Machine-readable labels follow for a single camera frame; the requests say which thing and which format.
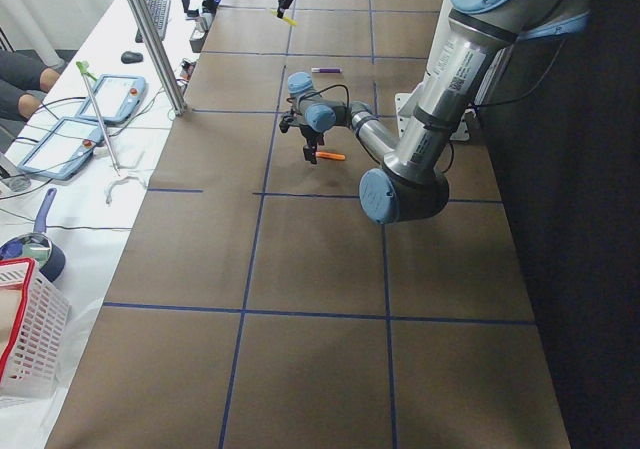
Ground orange black connector board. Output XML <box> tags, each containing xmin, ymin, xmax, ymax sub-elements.
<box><xmin>180</xmin><ymin>59</ymin><xmax>197</xmax><ymax>80</ymax></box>

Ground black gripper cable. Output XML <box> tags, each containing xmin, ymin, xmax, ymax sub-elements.
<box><xmin>299</xmin><ymin>83</ymin><xmax>351</xmax><ymax>108</ymax></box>

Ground seated person legs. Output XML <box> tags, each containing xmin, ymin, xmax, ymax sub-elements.
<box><xmin>0</xmin><ymin>50</ymin><xmax>61</xmax><ymax>121</ymax></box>

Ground aluminium frame post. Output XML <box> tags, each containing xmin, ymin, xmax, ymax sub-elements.
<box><xmin>127</xmin><ymin>0</ymin><xmax>187</xmax><ymax>117</ymax></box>

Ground blue saucepan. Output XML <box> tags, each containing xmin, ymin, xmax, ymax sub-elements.
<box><xmin>1</xmin><ymin>188</ymin><xmax>66</xmax><ymax>282</ymax></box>

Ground metal rod green tip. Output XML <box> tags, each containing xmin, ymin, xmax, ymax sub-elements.
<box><xmin>76</xmin><ymin>61</ymin><xmax>121</xmax><ymax>177</ymax></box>

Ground lower blue teach pendant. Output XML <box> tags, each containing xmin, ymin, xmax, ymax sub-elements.
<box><xmin>17</xmin><ymin>117</ymin><xmax>103</xmax><ymax>181</ymax></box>

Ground black keyboard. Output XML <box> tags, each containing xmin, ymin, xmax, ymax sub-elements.
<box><xmin>145</xmin><ymin>0</ymin><xmax>171</xmax><ymax>41</ymax></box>

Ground yellow highlighter pen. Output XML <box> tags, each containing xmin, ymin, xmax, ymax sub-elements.
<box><xmin>269</xmin><ymin>9</ymin><xmax>298</xmax><ymax>27</ymax></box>

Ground upper blue teach pendant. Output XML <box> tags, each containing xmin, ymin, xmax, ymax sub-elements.
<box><xmin>92</xmin><ymin>74</ymin><xmax>147</xmax><ymax>126</ymax></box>

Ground black computer mouse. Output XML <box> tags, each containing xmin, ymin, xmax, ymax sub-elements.
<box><xmin>120</xmin><ymin>51</ymin><xmax>144</xmax><ymax>64</ymax></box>

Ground white plastic basket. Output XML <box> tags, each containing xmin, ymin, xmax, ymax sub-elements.
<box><xmin>1</xmin><ymin>258</ymin><xmax>70</xmax><ymax>408</ymax></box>

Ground orange highlighter pen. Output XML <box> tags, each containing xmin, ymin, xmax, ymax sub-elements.
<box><xmin>315</xmin><ymin>151</ymin><xmax>346</xmax><ymax>162</ymax></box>

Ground purple highlighter pen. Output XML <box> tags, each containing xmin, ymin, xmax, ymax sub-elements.
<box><xmin>311</xmin><ymin>67</ymin><xmax>343</xmax><ymax>75</ymax></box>

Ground steel cup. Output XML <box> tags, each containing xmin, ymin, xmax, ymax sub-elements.
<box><xmin>195</xmin><ymin>12</ymin><xmax>213</xmax><ymax>33</ymax></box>

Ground blue teach pendant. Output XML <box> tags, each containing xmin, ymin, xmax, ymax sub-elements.
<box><xmin>17</xmin><ymin>117</ymin><xmax>103</xmax><ymax>181</ymax></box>
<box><xmin>92</xmin><ymin>74</ymin><xmax>147</xmax><ymax>126</ymax></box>

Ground black box under cup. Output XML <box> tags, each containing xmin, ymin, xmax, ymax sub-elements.
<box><xmin>189</xmin><ymin>29</ymin><xmax>208</xmax><ymax>53</ymax></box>

